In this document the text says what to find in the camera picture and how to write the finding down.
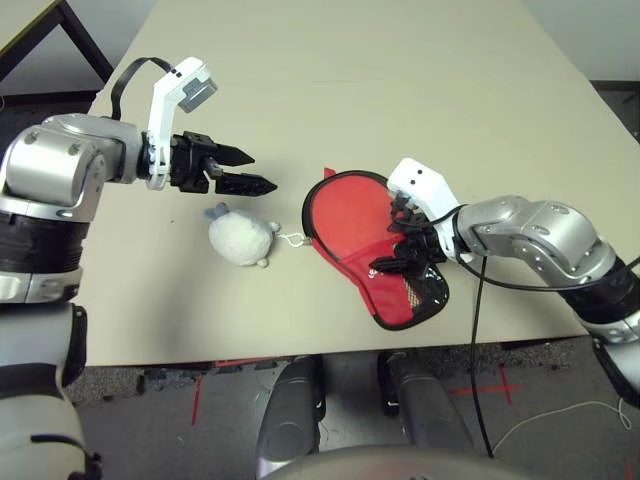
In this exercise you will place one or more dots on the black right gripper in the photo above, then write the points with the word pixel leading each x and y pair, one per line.
pixel 425 247

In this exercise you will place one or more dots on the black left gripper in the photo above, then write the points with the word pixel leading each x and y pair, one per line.
pixel 187 160

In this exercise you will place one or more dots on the red black paddle case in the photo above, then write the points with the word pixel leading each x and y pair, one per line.
pixel 390 305

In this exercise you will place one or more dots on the white plush toy charm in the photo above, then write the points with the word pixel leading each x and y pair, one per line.
pixel 240 240

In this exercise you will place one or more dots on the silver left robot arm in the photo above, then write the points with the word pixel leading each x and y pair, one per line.
pixel 50 160

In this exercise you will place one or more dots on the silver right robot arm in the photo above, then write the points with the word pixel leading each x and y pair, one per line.
pixel 540 235

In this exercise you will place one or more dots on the grey right robot leg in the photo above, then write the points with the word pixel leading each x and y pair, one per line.
pixel 430 405

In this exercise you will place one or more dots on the grey robot leg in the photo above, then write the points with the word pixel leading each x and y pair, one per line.
pixel 430 405
pixel 290 415

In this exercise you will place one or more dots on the grey left robot leg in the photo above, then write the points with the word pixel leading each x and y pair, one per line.
pixel 290 415

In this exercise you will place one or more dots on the grey robot torso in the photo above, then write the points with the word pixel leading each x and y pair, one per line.
pixel 380 465

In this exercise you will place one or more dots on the red tape strip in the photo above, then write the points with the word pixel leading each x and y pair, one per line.
pixel 197 400

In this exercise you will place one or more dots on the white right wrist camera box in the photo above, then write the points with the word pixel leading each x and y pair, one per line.
pixel 425 185

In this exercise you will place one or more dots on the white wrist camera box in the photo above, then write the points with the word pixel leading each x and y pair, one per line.
pixel 425 185
pixel 165 100

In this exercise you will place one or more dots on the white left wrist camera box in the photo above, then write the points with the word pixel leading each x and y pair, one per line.
pixel 165 100

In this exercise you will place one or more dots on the beige table black frame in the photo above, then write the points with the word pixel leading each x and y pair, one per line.
pixel 85 45

